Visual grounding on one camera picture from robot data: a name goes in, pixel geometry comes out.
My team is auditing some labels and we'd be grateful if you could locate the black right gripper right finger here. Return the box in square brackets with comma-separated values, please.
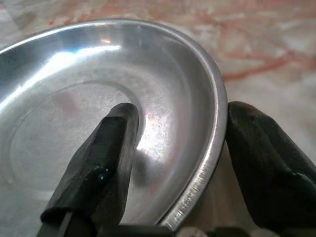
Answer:
[226, 101, 316, 233]

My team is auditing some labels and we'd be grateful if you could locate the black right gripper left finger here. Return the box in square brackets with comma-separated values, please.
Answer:
[37, 102, 140, 237]

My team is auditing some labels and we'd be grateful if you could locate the round stainless steel plate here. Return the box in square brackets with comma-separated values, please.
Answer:
[0, 17, 228, 232]

